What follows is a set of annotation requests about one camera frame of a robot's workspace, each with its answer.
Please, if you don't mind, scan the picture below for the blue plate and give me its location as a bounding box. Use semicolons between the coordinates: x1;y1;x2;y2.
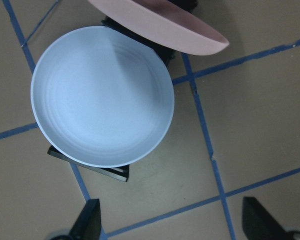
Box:
30;26;175;168

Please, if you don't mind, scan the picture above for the black dish rack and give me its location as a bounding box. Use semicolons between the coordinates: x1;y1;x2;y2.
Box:
47;0;198;182

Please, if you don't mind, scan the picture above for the pink plate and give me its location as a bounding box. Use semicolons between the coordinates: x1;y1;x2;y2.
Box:
90;0;230;56

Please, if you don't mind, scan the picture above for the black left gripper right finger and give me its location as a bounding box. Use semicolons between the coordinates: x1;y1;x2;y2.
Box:
241;196;300;240

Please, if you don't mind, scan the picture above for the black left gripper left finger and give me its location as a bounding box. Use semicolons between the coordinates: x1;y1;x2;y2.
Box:
45;198;101;240

